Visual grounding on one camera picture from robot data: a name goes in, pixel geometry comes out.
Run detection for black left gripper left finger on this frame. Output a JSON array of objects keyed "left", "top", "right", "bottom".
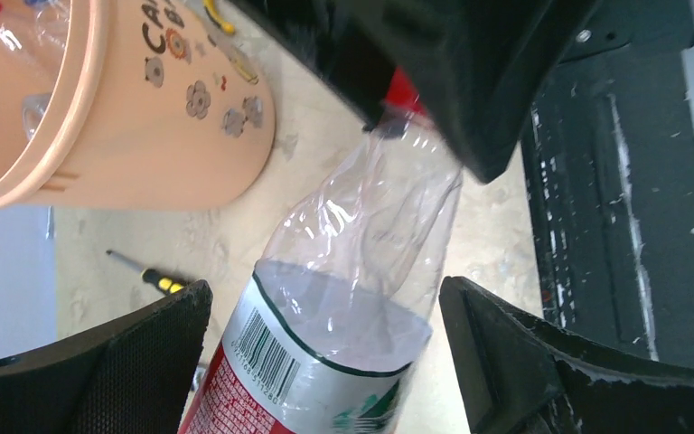
[{"left": 0, "top": 280, "right": 212, "bottom": 433}]

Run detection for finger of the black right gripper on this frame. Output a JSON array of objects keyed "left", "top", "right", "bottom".
[
  {"left": 233, "top": 0, "right": 395, "bottom": 129},
  {"left": 377, "top": 1, "right": 598, "bottom": 184}
]

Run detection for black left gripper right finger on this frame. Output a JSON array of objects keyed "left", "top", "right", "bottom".
[{"left": 439, "top": 277, "right": 694, "bottom": 433}]

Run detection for red label bottle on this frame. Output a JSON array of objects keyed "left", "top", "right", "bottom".
[
  {"left": 0, "top": 1, "right": 71, "bottom": 80},
  {"left": 180, "top": 70, "right": 463, "bottom": 433}
]

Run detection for orange plastic bin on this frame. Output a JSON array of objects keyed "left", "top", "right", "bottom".
[{"left": 0, "top": 1, "right": 276, "bottom": 211}]

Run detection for yellow black screwdriver right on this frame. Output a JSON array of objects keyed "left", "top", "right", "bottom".
[{"left": 106, "top": 250, "right": 189, "bottom": 296}]

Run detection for yellow handled pliers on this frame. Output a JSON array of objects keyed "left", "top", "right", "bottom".
[{"left": 202, "top": 0, "right": 259, "bottom": 85}]

